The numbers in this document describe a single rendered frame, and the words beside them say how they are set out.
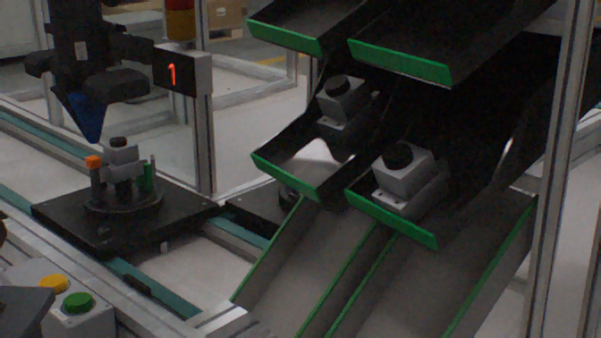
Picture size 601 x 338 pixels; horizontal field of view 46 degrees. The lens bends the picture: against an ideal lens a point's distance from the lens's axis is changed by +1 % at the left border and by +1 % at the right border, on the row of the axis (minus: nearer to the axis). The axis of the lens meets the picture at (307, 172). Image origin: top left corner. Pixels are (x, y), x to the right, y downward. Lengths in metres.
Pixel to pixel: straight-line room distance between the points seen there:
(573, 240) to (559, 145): 0.76
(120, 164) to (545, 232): 0.75
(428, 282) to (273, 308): 0.21
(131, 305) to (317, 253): 0.28
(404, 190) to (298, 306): 0.27
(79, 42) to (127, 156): 0.45
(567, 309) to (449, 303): 0.47
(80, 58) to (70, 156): 0.83
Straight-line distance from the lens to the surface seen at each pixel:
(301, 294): 0.89
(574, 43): 0.69
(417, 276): 0.83
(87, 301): 1.03
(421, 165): 0.68
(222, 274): 1.16
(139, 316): 1.01
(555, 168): 0.72
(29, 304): 0.88
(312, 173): 0.80
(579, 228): 1.52
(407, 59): 0.63
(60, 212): 1.31
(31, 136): 1.81
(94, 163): 1.23
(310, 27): 0.77
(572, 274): 1.35
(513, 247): 0.76
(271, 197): 1.29
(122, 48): 0.85
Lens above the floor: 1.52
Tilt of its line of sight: 23 degrees down
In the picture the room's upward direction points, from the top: straight up
